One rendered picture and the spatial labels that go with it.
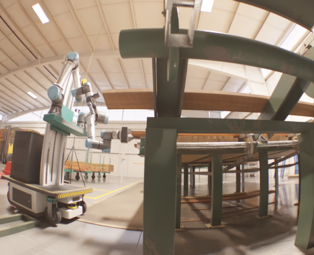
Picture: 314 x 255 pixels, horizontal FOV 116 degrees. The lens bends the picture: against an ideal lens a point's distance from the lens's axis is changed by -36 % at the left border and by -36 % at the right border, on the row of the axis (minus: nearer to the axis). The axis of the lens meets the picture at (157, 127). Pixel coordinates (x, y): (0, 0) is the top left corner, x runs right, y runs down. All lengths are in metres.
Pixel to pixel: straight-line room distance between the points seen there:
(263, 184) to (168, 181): 1.40
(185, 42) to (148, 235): 0.64
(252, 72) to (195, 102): 9.12
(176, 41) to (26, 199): 1.61
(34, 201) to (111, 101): 1.13
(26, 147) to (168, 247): 1.53
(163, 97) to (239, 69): 8.82
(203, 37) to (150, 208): 0.60
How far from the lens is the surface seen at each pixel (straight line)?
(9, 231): 1.33
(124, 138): 1.28
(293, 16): 0.68
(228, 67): 9.16
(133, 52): 0.43
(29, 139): 1.73
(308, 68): 0.67
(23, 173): 1.76
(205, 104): 0.81
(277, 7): 0.62
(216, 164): 1.57
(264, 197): 1.89
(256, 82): 9.55
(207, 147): 1.09
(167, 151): 0.61
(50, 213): 1.51
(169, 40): 0.26
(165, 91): 0.68
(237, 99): 0.85
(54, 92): 1.45
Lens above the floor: 0.58
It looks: 16 degrees up
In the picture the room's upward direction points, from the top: 1 degrees clockwise
